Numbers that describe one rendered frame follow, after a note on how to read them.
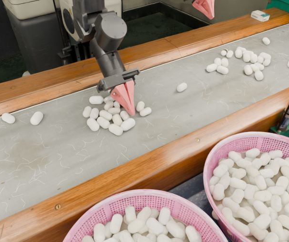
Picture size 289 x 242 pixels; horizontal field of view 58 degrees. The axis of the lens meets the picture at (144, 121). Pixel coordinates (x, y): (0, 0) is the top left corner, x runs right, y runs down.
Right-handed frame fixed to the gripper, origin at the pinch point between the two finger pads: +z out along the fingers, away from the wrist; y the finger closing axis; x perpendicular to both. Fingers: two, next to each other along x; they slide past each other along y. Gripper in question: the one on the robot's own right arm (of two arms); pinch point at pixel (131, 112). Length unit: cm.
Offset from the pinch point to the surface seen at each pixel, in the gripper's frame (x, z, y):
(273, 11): 15, -20, 82
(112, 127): -1.2, 1.7, -6.4
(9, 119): 8.3, -10.0, -26.0
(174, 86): 5.1, -3.1, 16.8
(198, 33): 14.7, -19.4, 40.9
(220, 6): 117, -76, 164
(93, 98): 6.0, -7.7, -5.8
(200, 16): 143, -83, 162
